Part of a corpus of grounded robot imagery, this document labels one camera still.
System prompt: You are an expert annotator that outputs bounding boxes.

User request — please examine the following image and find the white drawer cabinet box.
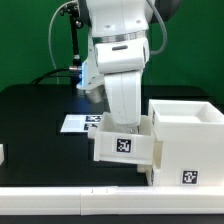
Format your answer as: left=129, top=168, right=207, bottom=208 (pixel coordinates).
left=148, top=100, right=224, bottom=186

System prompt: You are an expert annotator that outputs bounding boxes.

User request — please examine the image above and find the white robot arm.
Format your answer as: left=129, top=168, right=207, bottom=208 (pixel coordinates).
left=78, top=0, right=182, bottom=128

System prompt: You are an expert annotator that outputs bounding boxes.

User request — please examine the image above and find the white left rail block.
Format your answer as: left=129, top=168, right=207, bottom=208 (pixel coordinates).
left=0, top=144, right=4, bottom=166

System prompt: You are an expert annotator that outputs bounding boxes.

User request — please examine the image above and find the black camera on stand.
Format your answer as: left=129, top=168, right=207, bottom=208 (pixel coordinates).
left=60, top=2, right=83, bottom=66

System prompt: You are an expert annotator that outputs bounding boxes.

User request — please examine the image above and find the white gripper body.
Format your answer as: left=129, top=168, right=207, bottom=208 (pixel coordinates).
left=85, top=70, right=142, bottom=128

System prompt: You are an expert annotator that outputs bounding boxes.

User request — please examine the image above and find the white cable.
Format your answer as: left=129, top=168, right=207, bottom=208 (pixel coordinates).
left=47, top=0, right=79, bottom=85

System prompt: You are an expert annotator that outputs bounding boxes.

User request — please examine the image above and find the black cable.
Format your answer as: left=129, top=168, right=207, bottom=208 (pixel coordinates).
left=30, top=67, right=84, bottom=86

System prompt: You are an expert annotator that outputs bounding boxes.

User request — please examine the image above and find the white marker sheet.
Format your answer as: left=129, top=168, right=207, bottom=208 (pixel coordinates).
left=60, top=114, right=102, bottom=133

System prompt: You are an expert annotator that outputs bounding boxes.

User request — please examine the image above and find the white drawer without knob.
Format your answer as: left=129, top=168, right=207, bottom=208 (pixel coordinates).
left=137, top=165, right=155, bottom=186

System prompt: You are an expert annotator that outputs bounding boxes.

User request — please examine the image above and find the white drawer with knob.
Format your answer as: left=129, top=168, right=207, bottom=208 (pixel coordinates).
left=88, top=112, right=154, bottom=165

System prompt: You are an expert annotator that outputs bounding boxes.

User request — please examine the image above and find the white front rail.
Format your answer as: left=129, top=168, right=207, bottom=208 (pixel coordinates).
left=0, top=186, right=224, bottom=215

